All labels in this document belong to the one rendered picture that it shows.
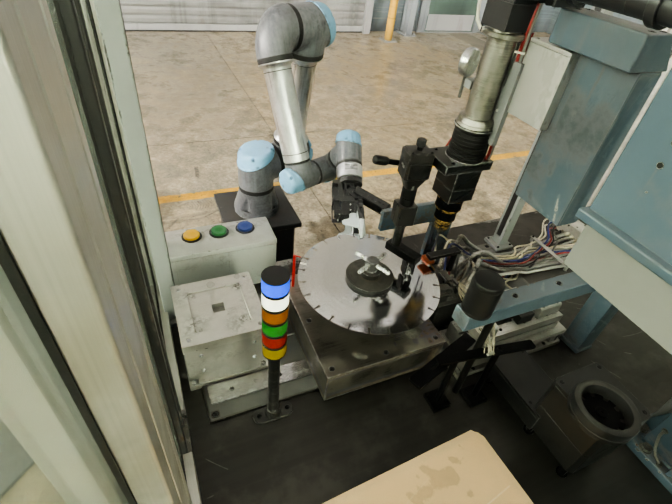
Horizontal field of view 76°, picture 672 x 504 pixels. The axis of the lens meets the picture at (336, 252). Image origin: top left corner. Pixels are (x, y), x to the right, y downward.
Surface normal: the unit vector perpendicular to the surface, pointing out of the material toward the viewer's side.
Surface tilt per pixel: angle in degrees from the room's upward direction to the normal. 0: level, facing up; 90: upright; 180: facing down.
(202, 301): 0
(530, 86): 90
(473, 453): 0
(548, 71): 90
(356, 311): 0
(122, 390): 90
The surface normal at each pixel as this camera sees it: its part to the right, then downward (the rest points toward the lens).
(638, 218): -0.82, -0.11
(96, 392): 0.39, 0.62
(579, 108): -0.91, 0.18
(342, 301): 0.11, -0.76
